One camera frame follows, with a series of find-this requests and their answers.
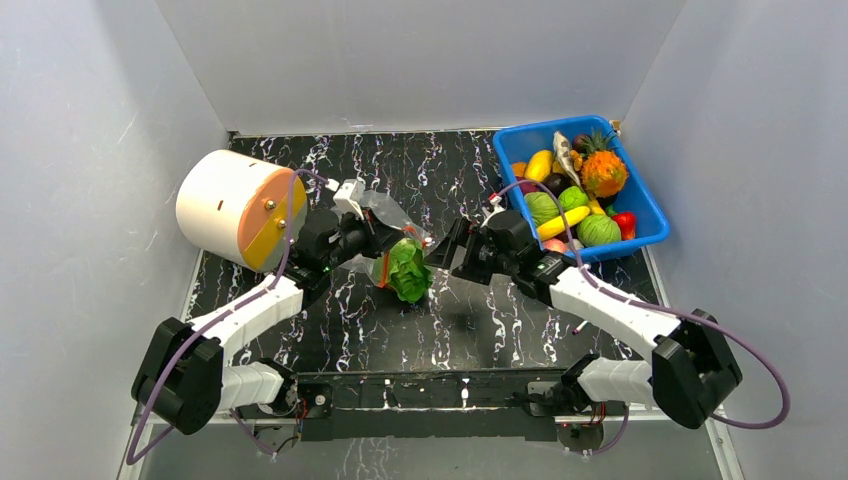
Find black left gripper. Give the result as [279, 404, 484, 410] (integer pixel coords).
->
[323, 208, 405, 273]

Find clear orange zip top bag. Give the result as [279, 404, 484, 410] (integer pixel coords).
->
[342, 190, 433, 304]

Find green toy lettuce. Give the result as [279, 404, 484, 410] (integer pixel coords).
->
[370, 238, 432, 304]

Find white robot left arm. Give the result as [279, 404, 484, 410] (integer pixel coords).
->
[131, 207, 416, 435]

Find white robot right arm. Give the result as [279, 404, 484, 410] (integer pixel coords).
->
[424, 210, 743, 429]

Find green toy cabbage small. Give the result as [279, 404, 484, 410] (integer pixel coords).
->
[524, 191, 561, 226]

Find pink toy peach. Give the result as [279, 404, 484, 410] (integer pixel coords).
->
[542, 238, 569, 254]

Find yellow toy banana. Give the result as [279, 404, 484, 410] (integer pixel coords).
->
[536, 206, 591, 242]

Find yellow toy mango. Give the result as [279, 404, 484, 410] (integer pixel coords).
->
[524, 150, 555, 182]

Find dark purple toy eggplant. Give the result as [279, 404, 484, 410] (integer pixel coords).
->
[519, 173, 573, 197]

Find light green toy fruit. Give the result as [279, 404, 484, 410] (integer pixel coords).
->
[558, 186, 589, 211]

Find white orange cylinder drum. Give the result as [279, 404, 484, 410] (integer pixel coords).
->
[175, 149, 309, 272]

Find pink white marker pen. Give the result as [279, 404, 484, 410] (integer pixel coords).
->
[571, 321, 588, 335]

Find green toy cabbage large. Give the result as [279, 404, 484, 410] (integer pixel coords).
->
[577, 214, 622, 247]

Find grey toy fish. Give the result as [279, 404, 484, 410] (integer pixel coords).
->
[553, 131, 584, 188]

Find orange toy pineapple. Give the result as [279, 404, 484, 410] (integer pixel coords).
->
[571, 130, 629, 198]

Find red toy pepper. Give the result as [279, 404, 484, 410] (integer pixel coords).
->
[611, 212, 637, 241]

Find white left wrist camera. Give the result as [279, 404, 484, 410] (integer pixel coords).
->
[332, 179, 365, 220]

